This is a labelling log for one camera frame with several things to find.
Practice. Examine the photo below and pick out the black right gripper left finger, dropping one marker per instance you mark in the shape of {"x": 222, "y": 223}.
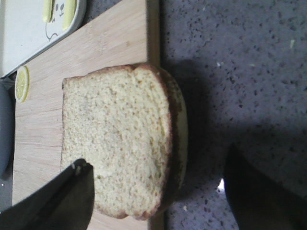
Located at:
{"x": 65, "y": 203}

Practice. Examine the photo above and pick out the yellow plastic knife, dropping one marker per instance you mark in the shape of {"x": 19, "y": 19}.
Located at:
{"x": 69, "y": 12}

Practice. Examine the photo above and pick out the light blue round plate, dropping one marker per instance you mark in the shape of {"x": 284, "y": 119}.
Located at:
{"x": 7, "y": 131}

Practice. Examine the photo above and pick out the white bear tray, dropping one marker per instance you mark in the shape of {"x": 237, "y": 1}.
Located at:
{"x": 24, "y": 34}

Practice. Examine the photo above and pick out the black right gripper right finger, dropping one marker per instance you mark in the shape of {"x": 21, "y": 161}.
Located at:
{"x": 256, "y": 201}

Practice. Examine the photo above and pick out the lemon slice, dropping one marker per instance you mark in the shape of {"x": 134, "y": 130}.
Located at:
{"x": 21, "y": 84}

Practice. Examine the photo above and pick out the bread slice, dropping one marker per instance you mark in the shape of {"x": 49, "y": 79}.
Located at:
{"x": 130, "y": 123}

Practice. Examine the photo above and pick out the yellow plastic fork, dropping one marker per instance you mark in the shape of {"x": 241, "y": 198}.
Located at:
{"x": 47, "y": 10}

